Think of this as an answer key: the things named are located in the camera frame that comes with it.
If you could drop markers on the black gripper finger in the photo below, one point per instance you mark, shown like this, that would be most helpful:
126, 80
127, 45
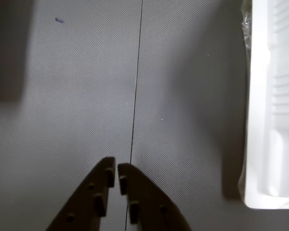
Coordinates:
149, 207
84, 197

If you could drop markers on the dark grey table mat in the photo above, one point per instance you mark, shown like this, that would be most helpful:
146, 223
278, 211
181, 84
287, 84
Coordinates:
62, 96
183, 96

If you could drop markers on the white plastic blister tray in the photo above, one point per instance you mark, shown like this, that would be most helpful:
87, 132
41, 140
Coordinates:
260, 120

